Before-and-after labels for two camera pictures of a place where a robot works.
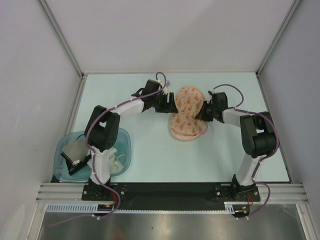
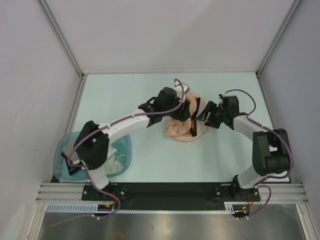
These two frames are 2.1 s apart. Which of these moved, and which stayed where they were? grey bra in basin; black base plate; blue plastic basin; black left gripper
Moved: black left gripper
Stayed: blue plastic basin; grey bra in basin; black base plate
